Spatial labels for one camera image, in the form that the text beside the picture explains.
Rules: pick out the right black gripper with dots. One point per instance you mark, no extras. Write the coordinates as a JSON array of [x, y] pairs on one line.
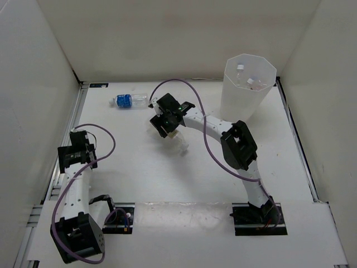
[[157, 122]]

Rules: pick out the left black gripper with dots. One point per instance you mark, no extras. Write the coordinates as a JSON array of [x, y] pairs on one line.
[[63, 152]]

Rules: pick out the large green label bottle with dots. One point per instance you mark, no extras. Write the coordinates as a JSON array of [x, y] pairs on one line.
[[173, 144]]

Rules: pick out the blue label plastic bottle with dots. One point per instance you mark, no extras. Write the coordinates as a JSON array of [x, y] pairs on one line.
[[129, 101]]

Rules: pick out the clear bottle without label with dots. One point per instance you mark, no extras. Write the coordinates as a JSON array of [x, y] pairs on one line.
[[240, 71]]

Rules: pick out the clear bottle white cap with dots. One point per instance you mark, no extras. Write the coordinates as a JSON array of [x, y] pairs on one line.
[[249, 82]]

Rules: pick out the red label plastic bottle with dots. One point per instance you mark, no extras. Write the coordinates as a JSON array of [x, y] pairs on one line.
[[258, 85]]

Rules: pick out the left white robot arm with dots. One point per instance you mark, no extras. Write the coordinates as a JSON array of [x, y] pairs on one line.
[[77, 220]]

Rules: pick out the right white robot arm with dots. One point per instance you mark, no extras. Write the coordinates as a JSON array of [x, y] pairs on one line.
[[237, 143]]

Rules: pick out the white plastic bin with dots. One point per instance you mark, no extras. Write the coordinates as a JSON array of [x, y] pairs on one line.
[[239, 103]]

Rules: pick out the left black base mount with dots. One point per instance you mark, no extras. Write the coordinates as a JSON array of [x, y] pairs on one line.
[[121, 222]]

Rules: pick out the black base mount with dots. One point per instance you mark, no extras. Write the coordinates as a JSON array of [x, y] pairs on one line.
[[251, 222], [121, 222]]

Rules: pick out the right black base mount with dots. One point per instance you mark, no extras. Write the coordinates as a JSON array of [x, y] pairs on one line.
[[251, 222]]

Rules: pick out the right aluminium frame rail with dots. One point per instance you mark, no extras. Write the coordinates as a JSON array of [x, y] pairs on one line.
[[302, 155]]

